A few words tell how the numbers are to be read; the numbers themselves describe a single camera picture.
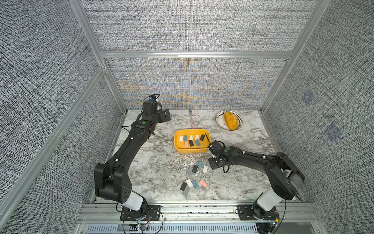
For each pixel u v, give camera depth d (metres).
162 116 0.75
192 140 1.00
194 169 0.88
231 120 1.05
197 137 1.03
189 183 0.83
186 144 0.99
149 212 0.73
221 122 1.10
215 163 0.80
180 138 1.01
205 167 0.88
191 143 1.00
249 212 0.73
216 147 0.72
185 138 1.03
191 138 1.02
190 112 1.20
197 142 1.00
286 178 0.46
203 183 0.83
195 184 0.83
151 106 0.61
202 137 1.03
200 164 0.90
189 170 0.88
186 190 0.80
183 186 0.82
